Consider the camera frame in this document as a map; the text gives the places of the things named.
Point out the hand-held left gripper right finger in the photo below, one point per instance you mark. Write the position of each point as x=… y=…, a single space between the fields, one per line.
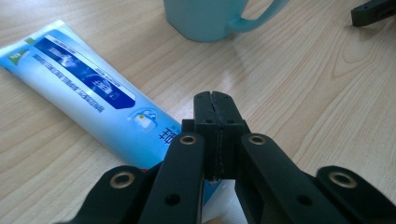
x=230 y=124

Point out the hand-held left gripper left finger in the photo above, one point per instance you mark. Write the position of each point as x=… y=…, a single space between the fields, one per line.
x=207 y=124

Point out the blue toothpaste tube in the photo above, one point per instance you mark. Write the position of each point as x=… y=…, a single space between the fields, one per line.
x=93 y=102

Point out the light blue mug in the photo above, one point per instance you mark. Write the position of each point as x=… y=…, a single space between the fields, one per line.
x=199 y=18

